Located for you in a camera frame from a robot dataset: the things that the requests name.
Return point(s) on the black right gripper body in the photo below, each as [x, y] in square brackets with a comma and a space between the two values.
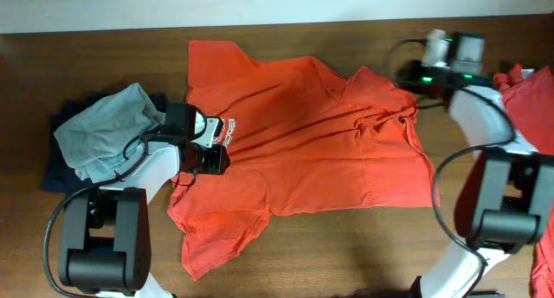
[417, 78]

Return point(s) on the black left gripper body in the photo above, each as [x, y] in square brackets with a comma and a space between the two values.
[208, 159]

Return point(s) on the orange printed t-shirt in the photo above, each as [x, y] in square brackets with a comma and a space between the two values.
[301, 138]

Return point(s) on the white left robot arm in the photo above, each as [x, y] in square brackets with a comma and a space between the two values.
[105, 248]

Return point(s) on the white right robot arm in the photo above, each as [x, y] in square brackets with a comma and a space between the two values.
[506, 200]

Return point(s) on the grey folded shirt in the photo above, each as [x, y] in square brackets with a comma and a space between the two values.
[97, 141]

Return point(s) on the red crumpled shirt pile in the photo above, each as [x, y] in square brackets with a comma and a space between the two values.
[528, 100]

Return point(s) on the dark navy folded garment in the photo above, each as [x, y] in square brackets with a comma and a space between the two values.
[58, 176]

